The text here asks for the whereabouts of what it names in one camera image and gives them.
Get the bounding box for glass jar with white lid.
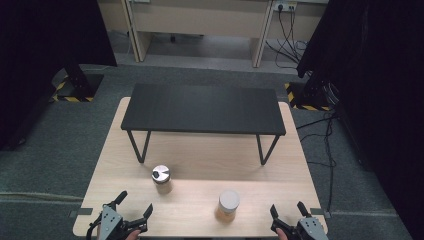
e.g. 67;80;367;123
214;189;241;224

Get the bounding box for black cables on floor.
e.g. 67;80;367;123
295;108;338;214

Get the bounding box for beige floor cable cover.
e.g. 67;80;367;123
0;191;85;203

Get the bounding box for white wall socket strip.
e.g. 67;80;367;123
273;1;298;13

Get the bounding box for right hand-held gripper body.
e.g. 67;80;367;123
270;216;329;240

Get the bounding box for left hand-held gripper cable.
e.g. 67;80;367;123
85;214;103;240

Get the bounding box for glass jar with metal lid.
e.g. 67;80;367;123
151;164;174;195

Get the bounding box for beige desk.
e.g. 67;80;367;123
96;0;331;68

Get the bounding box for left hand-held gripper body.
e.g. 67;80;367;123
87;204;149;240

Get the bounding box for black cables under desk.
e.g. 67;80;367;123
264;8;309;70

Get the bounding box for black shelf with wire legs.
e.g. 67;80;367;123
120;83;287;166

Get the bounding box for black stand base, striped tape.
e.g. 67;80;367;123
49;63;105;103
284;79;333;112

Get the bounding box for grey tape strip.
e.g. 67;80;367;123
69;207;94;218
309;207;332;220

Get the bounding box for black curtain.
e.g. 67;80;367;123
296;0;424;240
0;0;118;152

